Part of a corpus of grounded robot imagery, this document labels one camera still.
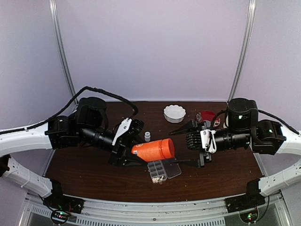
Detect white fluted ceramic bowl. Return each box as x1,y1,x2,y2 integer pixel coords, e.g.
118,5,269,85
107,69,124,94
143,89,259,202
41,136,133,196
163,105,186,123

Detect orange pill bottle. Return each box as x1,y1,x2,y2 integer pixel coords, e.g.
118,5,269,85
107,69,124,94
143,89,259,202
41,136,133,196
131,138,175,162

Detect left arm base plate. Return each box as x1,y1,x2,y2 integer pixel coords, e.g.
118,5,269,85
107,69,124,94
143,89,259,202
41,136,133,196
42,194,84,214

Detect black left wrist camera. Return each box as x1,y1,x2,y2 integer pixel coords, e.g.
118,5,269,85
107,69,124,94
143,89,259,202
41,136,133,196
112,118,144,146

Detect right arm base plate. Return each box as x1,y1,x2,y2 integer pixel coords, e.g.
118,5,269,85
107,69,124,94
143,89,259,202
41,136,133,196
225,194,265,213

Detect aluminium frame post right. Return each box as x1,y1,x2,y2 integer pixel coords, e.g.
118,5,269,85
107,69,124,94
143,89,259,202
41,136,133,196
227,0,257,102

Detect aluminium frame post left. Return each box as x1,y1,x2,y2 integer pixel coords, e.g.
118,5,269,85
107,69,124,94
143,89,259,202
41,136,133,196
49,0,76,97

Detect white pills in organizer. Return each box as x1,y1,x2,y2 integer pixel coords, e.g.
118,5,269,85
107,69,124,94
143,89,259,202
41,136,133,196
152,176,166,184

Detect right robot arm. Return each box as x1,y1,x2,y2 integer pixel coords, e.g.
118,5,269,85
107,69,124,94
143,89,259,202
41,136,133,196
170,98,301,155

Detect red floral saucer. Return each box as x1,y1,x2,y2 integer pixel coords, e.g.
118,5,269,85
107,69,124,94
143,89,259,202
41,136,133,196
196,111,221,127

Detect small white pill bottle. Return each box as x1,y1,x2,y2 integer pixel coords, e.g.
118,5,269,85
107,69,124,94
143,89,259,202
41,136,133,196
144,131,151,142

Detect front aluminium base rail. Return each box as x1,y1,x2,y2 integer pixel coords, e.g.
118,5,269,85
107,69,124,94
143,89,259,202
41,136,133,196
16,192,293,226

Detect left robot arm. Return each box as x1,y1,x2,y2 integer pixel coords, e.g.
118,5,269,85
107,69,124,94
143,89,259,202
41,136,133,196
0,97,146,209

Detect black camera cable right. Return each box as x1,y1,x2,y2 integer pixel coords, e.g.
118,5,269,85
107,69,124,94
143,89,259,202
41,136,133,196
257,109,301,136

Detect clear plastic pill organizer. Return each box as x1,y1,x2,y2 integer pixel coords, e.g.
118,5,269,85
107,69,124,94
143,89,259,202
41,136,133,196
147,158,182,182

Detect black camera cable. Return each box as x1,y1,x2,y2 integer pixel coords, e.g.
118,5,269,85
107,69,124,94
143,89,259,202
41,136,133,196
0,86,139,135
257,109,301,136

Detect aluminium frame post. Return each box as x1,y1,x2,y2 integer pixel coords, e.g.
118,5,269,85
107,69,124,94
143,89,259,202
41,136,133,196
227,0,257,102
49,0,76,97

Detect black camera cable left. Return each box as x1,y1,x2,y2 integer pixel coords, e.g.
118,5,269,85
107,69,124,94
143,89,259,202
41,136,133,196
0,86,139,135

